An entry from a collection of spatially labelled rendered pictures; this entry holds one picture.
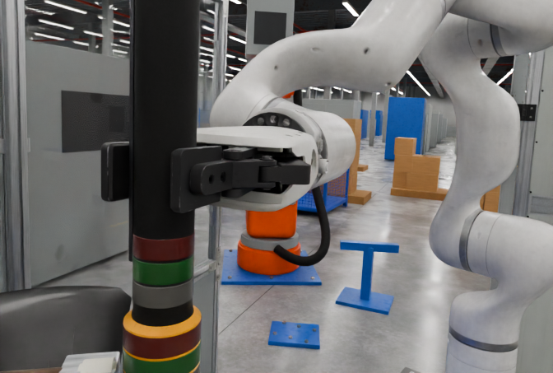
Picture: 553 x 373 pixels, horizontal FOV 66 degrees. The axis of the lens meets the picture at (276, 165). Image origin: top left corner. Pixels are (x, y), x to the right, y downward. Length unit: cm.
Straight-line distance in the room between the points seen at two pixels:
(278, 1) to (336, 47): 378
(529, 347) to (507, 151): 150
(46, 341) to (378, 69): 42
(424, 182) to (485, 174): 871
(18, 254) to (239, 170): 88
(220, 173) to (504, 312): 71
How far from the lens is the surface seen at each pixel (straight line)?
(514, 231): 84
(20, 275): 111
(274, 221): 421
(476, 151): 80
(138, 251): 24
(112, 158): 24
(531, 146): 200
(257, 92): 46
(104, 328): 43
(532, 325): 218
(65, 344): 42
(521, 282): 83
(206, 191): 22
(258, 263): 428
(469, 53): 79
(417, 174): 950
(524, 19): 72
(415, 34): 55
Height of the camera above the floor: 159
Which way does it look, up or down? 7 degrees down
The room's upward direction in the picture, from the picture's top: 3 degrees clockwise
